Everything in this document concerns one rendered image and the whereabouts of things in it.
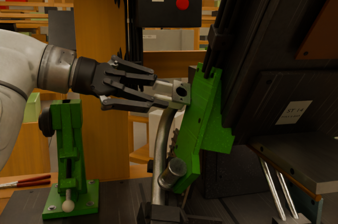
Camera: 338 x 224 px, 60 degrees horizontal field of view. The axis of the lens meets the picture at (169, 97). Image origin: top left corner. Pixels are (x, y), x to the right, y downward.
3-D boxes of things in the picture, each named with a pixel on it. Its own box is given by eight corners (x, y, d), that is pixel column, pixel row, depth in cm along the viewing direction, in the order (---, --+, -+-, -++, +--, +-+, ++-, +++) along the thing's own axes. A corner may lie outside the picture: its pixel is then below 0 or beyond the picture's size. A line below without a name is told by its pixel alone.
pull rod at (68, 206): (74, 214, 67) (72, 191, 66) (61, 215, 66) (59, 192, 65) (76, 201, 72) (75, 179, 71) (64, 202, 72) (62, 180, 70)
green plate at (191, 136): (225, 180, 58) (256, 78, 55) (186, 174, 56) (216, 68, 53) (206, 156, 69) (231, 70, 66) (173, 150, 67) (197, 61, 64)
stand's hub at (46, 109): (51, 141, 70) (49, 110, 68) (37, 142, 69) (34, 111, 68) (56, 131, 77) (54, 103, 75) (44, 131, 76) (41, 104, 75)
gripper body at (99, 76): (70, 79, 54) (119, 90, 56) (80, 45, 59) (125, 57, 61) (68, 100, 60) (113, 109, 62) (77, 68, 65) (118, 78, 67)
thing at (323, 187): (406, 190, 45) (409, 172, 44) (314, 202, 42) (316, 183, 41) (269, 118, 82) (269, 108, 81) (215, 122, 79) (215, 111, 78)
